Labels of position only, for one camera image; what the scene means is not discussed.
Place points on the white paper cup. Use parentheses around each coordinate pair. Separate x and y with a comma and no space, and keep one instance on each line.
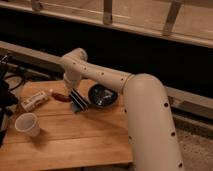
(28,123)

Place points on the black bowl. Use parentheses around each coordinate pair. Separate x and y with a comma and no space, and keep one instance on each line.
(100,96)

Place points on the wooden board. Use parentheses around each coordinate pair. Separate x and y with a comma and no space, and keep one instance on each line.
(68,140)

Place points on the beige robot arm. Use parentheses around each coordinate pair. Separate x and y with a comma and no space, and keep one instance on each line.
(151,128)

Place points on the black equipment at left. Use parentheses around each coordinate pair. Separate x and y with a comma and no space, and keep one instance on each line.
(6,99)

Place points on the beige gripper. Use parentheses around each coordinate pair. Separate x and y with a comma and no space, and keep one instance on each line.
(72,81)

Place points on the brown sausage-shaped eraser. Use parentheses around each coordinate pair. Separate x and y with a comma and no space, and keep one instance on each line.
(59,97)

